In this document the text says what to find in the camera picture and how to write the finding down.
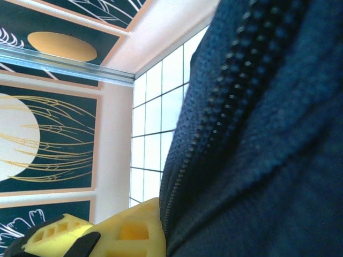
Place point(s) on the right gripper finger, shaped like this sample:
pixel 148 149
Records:
pixel 128 230

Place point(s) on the navy blue backpack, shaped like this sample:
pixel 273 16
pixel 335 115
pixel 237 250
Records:
pixel 254 134

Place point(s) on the aluminium corner post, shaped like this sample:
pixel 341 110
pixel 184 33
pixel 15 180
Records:
pixel 67 65

